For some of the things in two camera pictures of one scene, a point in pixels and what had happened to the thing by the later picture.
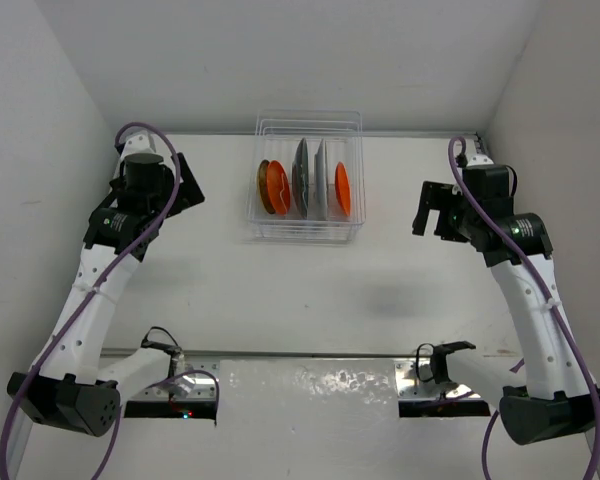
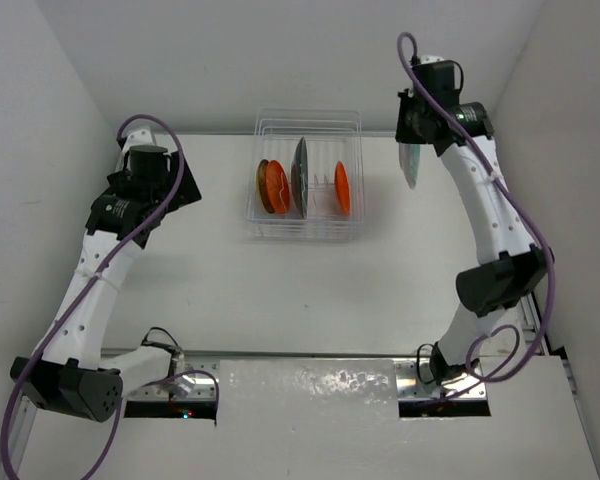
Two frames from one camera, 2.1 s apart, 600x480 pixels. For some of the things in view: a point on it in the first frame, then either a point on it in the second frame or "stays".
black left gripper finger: (189, 194) stays
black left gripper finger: (190, 192) stays
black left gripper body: (163, 199) stays
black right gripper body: (454, 218) → (407, 126)
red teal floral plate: (321, 181) → (409, 160)
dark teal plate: (301, 179) stays
